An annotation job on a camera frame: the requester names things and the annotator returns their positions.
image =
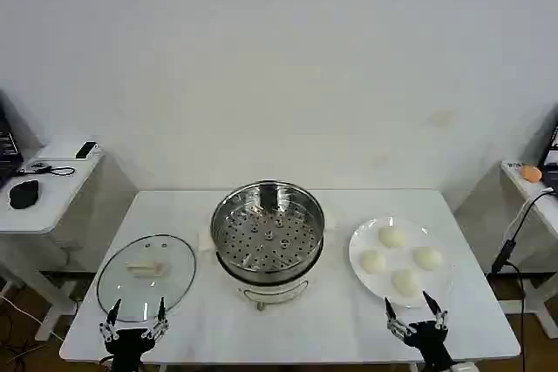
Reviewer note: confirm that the small black and white box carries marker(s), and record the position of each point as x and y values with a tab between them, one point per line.
85	150

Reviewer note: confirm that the round white plate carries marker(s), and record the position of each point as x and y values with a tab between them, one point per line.
399	298

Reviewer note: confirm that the white steamed bun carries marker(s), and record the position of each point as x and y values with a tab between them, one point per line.
373	261
427	257
392	237
406	282

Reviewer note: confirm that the white steamer base pot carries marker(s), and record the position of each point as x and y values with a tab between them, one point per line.
270	291

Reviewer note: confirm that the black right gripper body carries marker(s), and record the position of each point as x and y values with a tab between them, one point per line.
431	343

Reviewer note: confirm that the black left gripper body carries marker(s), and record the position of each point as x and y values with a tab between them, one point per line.
128	343

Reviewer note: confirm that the dark laptop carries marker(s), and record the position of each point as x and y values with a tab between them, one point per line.
8	150
551	163

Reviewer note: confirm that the black computer mouse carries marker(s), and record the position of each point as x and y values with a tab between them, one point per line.
24	194

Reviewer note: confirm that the white side table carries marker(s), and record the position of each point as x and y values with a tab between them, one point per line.
56	211
536	215

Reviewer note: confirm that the round orange object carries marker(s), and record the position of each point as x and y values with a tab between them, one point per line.
531	172

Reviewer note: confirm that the oval glass lid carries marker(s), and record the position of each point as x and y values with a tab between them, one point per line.
146	278

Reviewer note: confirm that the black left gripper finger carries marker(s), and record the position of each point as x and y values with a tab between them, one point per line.
110	324
161	322

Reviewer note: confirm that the perforated steel steamer basket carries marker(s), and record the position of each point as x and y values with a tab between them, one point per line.
268	232

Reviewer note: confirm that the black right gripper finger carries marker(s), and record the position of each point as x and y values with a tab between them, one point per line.
438	313
394	324

